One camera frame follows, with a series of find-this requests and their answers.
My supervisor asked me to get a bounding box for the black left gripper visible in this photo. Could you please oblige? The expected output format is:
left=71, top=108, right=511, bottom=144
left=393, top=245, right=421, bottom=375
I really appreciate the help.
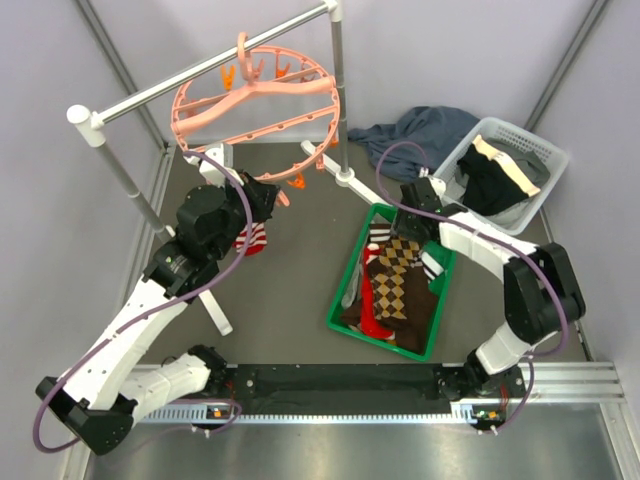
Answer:
left=210, top=168, right=279, bottom=260

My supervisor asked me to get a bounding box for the red white striped sock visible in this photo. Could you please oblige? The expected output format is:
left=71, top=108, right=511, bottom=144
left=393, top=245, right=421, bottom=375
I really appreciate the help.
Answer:
left=233, top=223, right=268, bottom=257

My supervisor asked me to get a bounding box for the pink round clip hanger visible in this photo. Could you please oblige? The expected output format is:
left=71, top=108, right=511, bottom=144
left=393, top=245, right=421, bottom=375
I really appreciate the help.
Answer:
left=171, top=32, right=342, bottom=185

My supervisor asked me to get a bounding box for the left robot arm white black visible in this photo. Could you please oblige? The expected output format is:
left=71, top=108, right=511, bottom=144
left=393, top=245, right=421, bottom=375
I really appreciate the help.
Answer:
left=36, top=172, right=283, bottom=456

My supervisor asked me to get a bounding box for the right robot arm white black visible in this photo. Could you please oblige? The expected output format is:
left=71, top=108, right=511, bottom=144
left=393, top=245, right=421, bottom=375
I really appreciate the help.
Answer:
left=394, top=177, right=586, bottom=400

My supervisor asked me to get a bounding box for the green plastic crate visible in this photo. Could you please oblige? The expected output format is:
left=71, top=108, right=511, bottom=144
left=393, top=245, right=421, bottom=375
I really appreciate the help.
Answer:
left=327, top=203, right=456, bottom=362

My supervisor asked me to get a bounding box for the brown white striped sock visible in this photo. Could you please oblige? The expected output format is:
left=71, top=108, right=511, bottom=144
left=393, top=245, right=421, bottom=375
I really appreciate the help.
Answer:
left=367, top=223, right=392, bottom=245

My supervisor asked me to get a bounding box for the brown argyle sock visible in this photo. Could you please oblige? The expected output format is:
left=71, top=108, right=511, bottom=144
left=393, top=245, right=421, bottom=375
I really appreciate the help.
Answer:
left=367, top=237, right=429, bottom=321

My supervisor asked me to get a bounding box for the blue grey cloth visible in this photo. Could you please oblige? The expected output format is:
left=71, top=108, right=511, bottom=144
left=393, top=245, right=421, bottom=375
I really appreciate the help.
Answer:
left=348, top=106, right=480, bottom=182

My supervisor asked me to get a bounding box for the black cream garment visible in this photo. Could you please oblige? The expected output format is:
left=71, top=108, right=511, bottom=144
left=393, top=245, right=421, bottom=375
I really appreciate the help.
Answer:
left=455, top=135, right=541, bottom=216

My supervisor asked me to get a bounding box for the white plastic laundry basket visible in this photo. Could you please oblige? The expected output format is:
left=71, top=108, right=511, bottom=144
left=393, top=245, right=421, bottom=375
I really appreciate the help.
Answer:
left=433, top=117, right=569, bottom=236

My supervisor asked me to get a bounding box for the grey garment in basket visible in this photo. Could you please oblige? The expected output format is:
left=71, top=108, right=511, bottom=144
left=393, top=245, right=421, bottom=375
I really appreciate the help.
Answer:
left=487, top=138, right=550, bottom=188

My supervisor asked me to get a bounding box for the white and silver drying rack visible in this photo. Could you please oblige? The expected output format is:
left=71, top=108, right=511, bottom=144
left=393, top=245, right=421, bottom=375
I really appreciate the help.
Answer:
left=67, top=1, right=383, bottom=336

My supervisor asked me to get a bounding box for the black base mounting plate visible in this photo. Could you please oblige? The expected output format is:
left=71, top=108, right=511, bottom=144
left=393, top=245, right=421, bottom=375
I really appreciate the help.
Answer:
left=227, top=363, right=474, bottom=415

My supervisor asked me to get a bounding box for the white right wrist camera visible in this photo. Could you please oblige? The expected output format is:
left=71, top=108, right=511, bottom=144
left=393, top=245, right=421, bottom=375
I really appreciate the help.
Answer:
left=419, top=168, right=447, bottom=198

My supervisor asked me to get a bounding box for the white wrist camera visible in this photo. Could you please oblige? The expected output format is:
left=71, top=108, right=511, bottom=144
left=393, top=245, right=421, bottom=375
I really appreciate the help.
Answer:
left=183, top=142, right=233, bottom=187
left=419, top=168, right=447, bottom=198

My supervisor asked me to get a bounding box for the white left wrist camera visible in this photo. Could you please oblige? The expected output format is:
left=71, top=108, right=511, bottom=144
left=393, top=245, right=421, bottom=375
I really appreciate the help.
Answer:
left=183, top=142, right=233, bottom=187

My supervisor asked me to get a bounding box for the grey slotted cable duct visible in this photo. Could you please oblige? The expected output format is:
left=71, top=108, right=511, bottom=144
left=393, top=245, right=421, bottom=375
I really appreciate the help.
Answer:
left=139, top=403, right=478, bottom=425

